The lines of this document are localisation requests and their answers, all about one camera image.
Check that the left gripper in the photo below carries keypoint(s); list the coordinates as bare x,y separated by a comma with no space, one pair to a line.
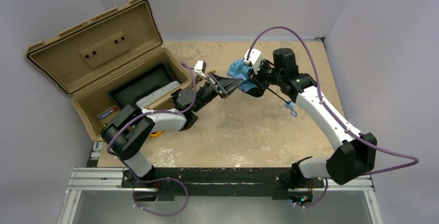
216,85

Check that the aluminium rail frame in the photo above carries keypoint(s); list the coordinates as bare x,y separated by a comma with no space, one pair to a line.
96,195

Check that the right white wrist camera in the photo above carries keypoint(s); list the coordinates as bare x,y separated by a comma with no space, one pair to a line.
253,59

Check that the grey box in toolbox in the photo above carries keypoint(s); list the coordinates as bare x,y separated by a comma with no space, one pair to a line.
156,94

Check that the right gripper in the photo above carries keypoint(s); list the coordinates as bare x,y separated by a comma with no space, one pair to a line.
252,79

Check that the tan plastic toolbox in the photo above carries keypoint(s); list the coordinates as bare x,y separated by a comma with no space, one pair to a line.
89,60

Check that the black toolbox tray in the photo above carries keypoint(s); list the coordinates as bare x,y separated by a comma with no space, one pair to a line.
142,85

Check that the yellow tape measure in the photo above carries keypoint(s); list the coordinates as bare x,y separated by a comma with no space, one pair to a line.
155,134

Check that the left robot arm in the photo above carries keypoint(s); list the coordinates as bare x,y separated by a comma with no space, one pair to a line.
127,132

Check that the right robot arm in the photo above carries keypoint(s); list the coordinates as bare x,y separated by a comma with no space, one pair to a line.
354,153

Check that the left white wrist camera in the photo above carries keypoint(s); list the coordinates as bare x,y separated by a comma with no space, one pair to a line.
200,68

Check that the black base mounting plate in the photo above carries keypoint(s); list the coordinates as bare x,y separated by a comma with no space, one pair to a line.
276,183

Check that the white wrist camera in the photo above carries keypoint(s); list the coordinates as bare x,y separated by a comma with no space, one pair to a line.
200,68
253,59

